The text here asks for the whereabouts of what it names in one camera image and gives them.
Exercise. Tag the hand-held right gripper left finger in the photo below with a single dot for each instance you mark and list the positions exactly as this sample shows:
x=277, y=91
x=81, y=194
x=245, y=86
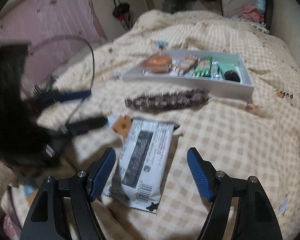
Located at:
x=103, y=175

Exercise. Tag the black hanging bag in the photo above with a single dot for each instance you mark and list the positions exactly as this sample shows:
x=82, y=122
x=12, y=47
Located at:
x=122, y=11

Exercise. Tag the pink curtain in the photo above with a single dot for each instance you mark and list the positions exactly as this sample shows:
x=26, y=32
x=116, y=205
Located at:
x=52, y=17

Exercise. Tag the white cardboard box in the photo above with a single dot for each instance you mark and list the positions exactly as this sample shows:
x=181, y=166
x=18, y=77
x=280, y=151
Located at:
x=190, y=86

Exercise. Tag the orange lollipop packet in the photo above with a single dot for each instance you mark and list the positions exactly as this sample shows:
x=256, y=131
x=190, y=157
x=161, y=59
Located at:
x=185, y=66

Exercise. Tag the grey striped clothes pile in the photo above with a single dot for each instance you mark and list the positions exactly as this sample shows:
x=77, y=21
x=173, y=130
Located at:
x=173, y=3

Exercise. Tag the heart print pillow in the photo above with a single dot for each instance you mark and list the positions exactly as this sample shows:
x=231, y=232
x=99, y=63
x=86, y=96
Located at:
x=262, y=27

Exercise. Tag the green hand cream tube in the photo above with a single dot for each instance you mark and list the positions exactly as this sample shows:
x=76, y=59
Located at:
x=227, y=68

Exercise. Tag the blue snack packet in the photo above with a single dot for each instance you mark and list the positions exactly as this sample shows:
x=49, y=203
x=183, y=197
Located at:
x=215, y=70

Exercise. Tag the black and white snack packet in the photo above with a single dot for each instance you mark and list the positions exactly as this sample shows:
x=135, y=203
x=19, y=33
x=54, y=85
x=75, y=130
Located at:
x=142, y=160

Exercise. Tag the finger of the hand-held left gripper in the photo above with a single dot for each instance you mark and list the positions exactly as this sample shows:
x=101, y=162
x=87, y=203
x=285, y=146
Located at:
x=87, y=125
x=72, y=95

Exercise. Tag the black headboard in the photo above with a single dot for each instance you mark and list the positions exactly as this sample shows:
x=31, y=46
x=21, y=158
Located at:
x=269, y=11

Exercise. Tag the green lollipop packet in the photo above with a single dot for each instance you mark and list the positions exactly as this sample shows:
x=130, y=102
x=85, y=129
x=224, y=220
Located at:
x=202, y=67

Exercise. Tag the orange bread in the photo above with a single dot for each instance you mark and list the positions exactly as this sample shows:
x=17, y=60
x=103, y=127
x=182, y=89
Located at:
x=157, y=63

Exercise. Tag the pink clothes pile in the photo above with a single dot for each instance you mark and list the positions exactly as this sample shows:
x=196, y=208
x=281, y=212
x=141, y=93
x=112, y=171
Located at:
x=250, y=13

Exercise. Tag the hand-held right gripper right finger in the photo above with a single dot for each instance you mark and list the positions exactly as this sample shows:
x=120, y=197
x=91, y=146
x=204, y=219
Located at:
x=198, y=175

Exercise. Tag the dark glitter hair claw clip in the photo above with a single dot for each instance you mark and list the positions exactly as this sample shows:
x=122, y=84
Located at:
x=167, y=100

